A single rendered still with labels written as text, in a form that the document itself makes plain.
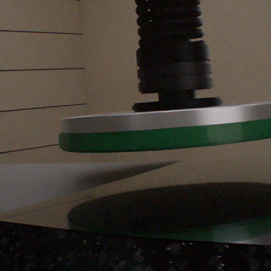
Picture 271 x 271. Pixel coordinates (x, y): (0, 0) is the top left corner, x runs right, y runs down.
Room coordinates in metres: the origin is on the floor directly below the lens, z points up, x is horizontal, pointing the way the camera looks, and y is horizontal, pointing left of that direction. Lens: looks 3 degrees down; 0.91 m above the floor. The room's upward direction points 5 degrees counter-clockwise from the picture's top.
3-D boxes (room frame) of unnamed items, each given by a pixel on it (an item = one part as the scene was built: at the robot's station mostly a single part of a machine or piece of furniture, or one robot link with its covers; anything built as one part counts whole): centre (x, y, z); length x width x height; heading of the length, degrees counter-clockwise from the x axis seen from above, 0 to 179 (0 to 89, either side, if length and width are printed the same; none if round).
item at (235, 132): (0.48, -0.04, 0.90); 0.22 x 0.22 x 0.04
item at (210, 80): (0.48, -0.04, 0.93); 0.07 x 0.07 x 0.01
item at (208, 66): (0.48, -0.04, 0.94); 0.07 x 0.07 x 0.01
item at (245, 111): (0.48, -0.04, 0.90); 0.21 x 0.21 x 0.01
